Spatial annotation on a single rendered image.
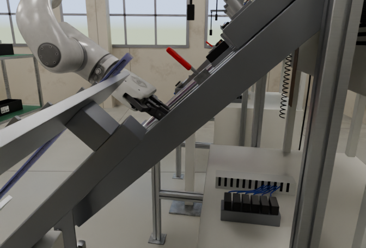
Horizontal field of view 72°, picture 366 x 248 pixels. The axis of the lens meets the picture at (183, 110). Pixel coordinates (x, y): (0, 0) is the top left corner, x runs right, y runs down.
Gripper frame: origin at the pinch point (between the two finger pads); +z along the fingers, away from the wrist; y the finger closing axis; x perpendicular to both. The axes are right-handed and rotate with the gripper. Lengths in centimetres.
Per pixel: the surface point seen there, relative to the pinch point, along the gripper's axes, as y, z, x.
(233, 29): -6.0, 1.4, -23.8
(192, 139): 94, 21, 38
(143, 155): -9.9, 1.5, 6.4
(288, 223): 7.2, 45.2, 7.6
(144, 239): 61, 30, 93
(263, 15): -6.0, 4.3, -28.8
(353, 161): 51, 75, -13
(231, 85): -10.0, 7.0, -15.8
